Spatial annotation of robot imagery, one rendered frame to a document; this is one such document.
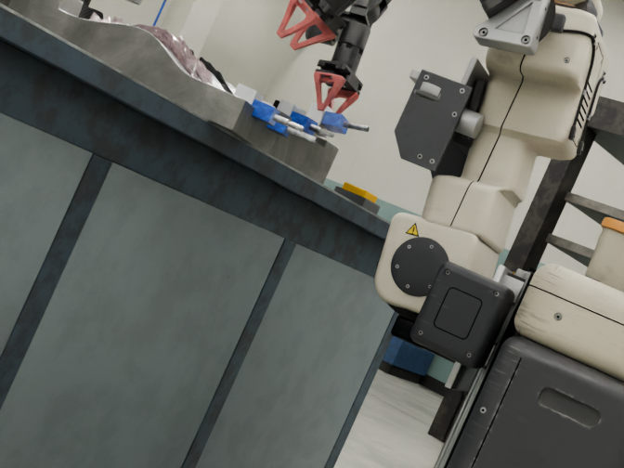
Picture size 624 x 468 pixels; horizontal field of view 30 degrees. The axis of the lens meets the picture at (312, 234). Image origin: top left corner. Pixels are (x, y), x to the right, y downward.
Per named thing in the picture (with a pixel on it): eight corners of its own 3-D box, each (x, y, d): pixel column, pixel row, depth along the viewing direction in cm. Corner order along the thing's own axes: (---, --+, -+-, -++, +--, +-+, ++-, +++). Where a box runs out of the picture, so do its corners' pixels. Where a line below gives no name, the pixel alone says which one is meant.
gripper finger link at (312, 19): (263, 18, 201) (304, -20, 199) (277, 31, 208) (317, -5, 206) (285, 45, 199) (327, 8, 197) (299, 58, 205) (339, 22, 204)
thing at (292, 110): (333, 151, 225) (344, 126, 225) (321, 145, 221) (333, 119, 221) (280, 131, 232) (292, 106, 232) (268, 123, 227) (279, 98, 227)
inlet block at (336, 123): (368, 146, 234) (376, 122, 236) (358, 136, 230) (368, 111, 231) (312, 135, 241) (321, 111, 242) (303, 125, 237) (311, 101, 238)
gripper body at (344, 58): (315, 67, 237) (327, 34, 238) (333, 88, 246) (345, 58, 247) (343, 71, 234) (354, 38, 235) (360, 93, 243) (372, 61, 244)
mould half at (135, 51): (268, 156, 217) (292, 102, 217) (232, 130, 192) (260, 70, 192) (43, 57, 228) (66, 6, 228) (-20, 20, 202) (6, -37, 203)
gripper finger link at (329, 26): (271, 25, 205) (311, -10, 203) (284, 38, 211) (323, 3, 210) (293, 53, 203) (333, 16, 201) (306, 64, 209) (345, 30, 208)
